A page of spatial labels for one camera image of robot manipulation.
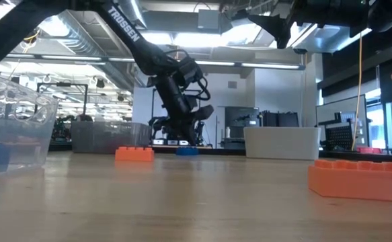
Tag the clear plastic bin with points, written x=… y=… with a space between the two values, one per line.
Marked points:
x=31 y=134

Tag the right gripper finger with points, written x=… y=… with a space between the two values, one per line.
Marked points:
x=279 y=30

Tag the black cabinet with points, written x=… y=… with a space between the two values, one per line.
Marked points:
x=241 y=126

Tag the black gantry frame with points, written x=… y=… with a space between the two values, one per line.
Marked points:
x=86 y=101

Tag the white translucent plastic bin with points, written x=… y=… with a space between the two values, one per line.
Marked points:
x=283 y=144

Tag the grey ceiling box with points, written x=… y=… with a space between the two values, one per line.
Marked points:
x=209 y=18

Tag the dark grey plastic bin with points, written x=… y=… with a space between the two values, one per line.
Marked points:
x=108 y=138

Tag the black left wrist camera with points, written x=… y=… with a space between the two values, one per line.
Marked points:
x=189 y=71

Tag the orange toy brick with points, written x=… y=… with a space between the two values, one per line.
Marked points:
x=134 y=155
x=360 y=185

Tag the black pegboard panel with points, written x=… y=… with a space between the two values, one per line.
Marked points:
x=339 y=136

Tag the black equipment rack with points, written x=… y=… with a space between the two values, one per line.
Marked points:
x=279 y=119

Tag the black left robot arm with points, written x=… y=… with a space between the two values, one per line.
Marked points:
x=125 y=28

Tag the long ceiling light bar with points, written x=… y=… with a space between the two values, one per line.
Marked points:
x=266 y=65

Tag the red storage tray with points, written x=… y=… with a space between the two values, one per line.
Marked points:
x=368 y=150

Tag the silver ventilation duct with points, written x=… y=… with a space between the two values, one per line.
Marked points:
x=81 y=37

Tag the grey partition screen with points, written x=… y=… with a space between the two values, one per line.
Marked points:
x=342 y=109

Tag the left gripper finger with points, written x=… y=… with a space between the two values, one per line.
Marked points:
x=189 y=131
x=174 y=131

